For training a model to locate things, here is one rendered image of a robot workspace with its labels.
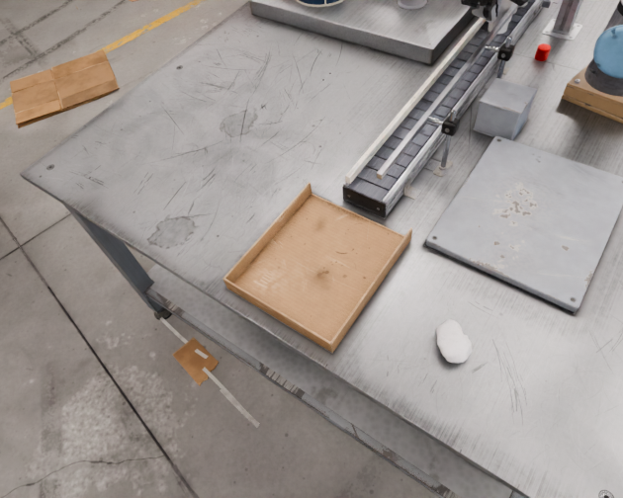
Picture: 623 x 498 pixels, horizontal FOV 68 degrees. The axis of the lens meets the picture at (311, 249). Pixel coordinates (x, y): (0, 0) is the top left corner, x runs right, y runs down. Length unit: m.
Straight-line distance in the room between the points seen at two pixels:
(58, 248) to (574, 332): 2.13
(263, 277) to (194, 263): 0.16
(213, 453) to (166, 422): 0.21
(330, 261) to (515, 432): 0.45
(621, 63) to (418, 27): 0.59
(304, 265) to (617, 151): 0.77
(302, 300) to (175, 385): 1.02
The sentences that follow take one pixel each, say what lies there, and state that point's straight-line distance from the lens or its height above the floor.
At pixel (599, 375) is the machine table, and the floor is 0.83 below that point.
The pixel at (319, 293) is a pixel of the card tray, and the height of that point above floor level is 0.83.
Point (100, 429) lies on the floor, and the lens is 1.92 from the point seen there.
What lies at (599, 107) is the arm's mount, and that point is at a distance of 1.36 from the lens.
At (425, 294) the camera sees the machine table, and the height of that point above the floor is 0.83.
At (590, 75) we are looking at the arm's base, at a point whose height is 0.90.
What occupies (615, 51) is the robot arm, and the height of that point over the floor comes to 1.05.
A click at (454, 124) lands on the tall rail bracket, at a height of 0.97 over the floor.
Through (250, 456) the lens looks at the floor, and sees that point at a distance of 1.70.
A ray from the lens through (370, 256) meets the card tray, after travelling 0.96.
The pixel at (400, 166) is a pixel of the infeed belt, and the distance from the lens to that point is 1.06.
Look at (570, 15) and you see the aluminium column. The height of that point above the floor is 0.89.
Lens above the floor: 1.63
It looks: 54 degrees down
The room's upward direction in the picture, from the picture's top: 10 degrees counter-clockwise
